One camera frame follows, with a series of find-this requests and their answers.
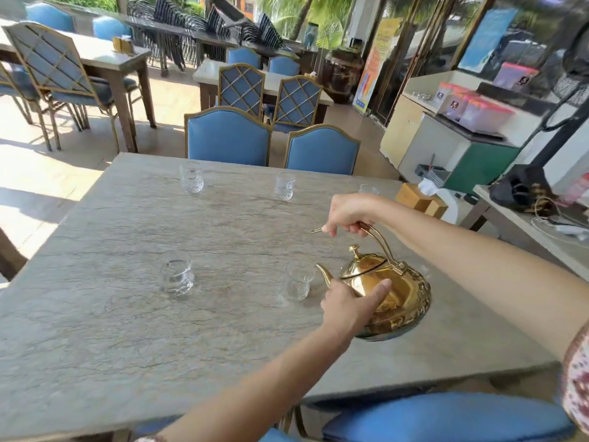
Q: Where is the person's left hand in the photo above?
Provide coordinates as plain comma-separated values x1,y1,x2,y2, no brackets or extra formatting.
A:
320,278,393,347

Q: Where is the person's right hand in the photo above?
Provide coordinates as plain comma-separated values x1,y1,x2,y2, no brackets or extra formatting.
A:
321,193,393,238

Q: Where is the gold metal teapot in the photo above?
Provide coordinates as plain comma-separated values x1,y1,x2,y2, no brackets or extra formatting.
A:
311,222,432,342

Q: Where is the person's left forearm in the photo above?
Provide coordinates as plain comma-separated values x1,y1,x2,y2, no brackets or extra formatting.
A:
156,323,365,442

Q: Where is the person's right forearm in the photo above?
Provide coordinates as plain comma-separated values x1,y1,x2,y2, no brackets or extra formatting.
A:
381,196,589,360

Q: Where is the blue padded gold-framed chair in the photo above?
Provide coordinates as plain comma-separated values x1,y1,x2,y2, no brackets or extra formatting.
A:
268,56,301,77
321,392,579,442
184,106,273,167
24,2,77,33
283,124,361,176
226,47,262,70
92,16,134,41

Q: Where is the wooden tissue box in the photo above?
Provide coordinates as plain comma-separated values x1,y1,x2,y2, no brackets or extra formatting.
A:
395,182,449,220

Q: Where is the white and green counter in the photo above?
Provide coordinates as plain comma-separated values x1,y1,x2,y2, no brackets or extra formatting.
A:
379,70,560,195

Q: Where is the blue lattice-back chair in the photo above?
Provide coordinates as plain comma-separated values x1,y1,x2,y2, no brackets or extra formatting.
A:
264,75,324,134
2,21,141,153
216,63,267,120
0,61,52,151

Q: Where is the large brown ceramic jar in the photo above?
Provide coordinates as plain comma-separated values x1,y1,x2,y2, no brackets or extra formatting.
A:
320,47,365,105

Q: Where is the light side table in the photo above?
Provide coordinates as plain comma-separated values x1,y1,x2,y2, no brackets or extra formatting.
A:
459,184,589,282

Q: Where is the colourful standing banner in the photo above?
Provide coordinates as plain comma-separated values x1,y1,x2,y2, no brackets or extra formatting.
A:
352,17,404,116

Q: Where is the pink-lidded plastic container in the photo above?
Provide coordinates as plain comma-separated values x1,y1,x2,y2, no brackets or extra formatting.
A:
435,82,466,114
459,96,515,134
492,62,539,91
445,91,479,123

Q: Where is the black handbag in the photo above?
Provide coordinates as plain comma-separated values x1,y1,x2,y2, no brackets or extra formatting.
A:
489,164,560,217

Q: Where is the stone-top dining table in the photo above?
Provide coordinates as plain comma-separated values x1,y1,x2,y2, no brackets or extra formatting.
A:
193,59,335,126
0,18,157,153

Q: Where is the floral patterned sleeve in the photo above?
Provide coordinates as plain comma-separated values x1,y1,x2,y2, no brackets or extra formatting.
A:
554,320,589,437

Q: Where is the long dark table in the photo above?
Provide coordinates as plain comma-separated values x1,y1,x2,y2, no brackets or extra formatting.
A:
74,6,318,75

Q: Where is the blue poster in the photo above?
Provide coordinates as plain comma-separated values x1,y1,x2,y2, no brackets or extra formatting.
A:
458,7,519,74

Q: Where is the stack of black striped chairs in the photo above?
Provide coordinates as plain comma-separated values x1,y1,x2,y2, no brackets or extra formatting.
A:
127,0,286,72

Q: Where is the black standing fan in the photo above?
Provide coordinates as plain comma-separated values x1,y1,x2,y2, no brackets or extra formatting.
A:
515,0,589,181

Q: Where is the white cable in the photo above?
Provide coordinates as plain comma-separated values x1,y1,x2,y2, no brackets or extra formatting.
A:
530,215,589,246

